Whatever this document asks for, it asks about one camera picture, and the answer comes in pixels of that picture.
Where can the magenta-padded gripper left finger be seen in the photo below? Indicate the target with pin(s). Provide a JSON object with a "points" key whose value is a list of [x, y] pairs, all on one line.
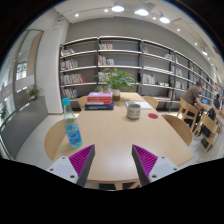
{"points": [[61, 168]]}

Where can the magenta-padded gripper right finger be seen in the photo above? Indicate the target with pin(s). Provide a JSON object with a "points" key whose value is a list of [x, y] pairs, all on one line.
{"points": [[161, 168]]}

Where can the clear bottle with blue cap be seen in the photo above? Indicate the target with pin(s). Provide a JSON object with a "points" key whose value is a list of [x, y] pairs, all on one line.
{"points": [[73, 133]]}

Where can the round-backed wooden chair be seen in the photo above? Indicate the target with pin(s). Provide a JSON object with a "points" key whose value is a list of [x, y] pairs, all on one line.
{"points": [[53, 138], [82, 101], [151, 101], [180, 128]]}

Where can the flat round red coaster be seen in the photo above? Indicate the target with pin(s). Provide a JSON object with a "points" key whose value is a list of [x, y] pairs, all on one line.
{"points": [[153, 116]]}

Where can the grey patterned cup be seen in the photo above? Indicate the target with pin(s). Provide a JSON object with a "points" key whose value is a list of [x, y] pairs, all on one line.
{"points": [[133, 112]]}

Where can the open white magazine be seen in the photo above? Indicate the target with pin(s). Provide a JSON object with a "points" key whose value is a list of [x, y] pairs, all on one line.
{"points": [[145, 105]]}

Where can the thick blue book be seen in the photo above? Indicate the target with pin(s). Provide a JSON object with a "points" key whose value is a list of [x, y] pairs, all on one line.
{"points": [[99, 106]]}

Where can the red book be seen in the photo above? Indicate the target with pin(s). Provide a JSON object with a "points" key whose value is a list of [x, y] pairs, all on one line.
{"points": [[100, 102], [100, 98]]}

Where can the person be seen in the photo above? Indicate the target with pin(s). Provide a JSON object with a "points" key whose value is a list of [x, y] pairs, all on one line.
{"points": [[192, 95]]}

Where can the green planter plant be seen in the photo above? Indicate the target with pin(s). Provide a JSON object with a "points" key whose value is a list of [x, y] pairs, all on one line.
{"points": [[3, 112], [33, 93]]}

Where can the open laptop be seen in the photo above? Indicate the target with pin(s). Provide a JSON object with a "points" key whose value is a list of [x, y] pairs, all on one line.
{"points": [[205, 101]]}

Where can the green potted plant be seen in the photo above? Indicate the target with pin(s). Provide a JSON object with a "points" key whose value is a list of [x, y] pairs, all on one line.
{"points": [[115, 80]]}

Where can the grey shelf unit with books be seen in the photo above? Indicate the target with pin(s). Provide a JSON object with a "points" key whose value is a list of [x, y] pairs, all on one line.
{"points": [[126, 60]]}

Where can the ceiling lights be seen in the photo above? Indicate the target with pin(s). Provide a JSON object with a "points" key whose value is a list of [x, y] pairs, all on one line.
{"points": [[141, 12]]}

